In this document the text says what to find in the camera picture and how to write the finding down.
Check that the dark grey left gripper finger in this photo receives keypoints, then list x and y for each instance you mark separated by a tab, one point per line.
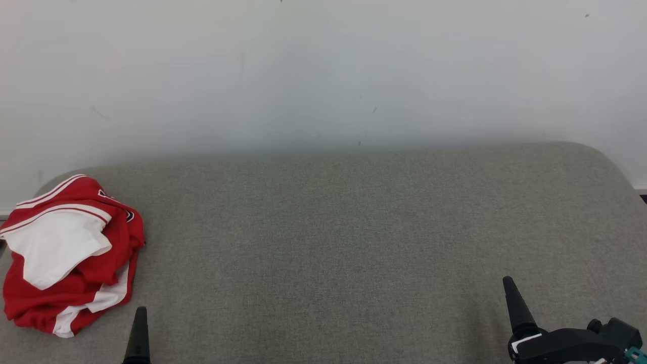
137	338

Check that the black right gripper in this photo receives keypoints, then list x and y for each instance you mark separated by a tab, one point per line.
556	349

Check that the red white basketball shorts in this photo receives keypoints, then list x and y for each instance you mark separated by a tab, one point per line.
30	303

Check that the red white basketball jersey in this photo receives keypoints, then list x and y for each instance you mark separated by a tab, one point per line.
55	247

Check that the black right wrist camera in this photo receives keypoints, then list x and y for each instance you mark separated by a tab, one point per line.
619	333

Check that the teal right camera connector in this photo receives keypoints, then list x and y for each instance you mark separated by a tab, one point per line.
637	356

